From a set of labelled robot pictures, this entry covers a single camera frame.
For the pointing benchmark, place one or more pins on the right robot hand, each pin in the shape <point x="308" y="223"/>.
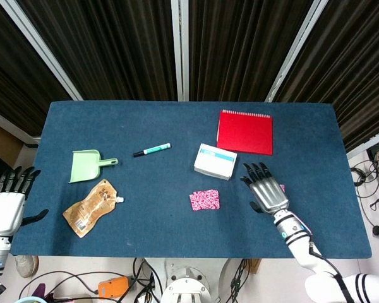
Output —
<point x="270" y="195"/>

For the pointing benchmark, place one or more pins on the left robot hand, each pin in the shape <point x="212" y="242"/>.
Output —
<point x="4" y="210"/>

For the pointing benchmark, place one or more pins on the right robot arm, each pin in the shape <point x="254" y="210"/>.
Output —
<point x="303" y="246"/>

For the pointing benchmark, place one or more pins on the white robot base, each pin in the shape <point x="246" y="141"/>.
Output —
<point x="186" y="281"/>

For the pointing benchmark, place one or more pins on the beige shoe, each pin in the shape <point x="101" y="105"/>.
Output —
<point x="26" y="265"/>

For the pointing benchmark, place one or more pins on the white teal cardboard box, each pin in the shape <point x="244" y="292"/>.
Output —
<point x="214" y="162"/>

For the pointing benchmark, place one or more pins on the red spiral notebook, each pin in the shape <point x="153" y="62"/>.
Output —
<point x="245" y="134"/>

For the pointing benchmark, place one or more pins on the brown cardboard box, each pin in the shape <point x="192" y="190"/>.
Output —
<point x="1" y="142"/>

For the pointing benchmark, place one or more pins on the wooden block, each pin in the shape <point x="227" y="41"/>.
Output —
<point x="254" y="265"/>

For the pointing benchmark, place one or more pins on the brown spout pouch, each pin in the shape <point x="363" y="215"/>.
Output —
<point x="91" y="206"/>

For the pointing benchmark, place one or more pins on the purple object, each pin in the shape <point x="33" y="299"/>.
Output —
<point x="41" y="290"/>

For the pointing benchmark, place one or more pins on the green plastic dustpan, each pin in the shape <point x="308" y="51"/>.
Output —
<point x="83" y="165"/>

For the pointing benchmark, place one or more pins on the light blue bowl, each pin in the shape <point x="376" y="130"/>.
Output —
<point x="30" y="300"/>

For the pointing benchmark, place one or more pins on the blue felt table mat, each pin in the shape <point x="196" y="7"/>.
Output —
<point x="164" y="227"/>

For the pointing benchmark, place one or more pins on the teal marker pen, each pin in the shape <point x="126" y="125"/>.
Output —
<point x="153" y="150"/>

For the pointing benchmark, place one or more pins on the orange handheld device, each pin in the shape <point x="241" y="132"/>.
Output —
<point x="113" y="286"/>

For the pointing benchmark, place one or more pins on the white frame rail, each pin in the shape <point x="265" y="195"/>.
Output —
<point x="369" y="143"/>
<point x="9" y="124"/>

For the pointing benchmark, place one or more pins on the white frame post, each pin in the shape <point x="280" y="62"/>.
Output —
<point x="41" y="47"/>
<point x="295" y="50"/>
<point x="180" y="47"/>

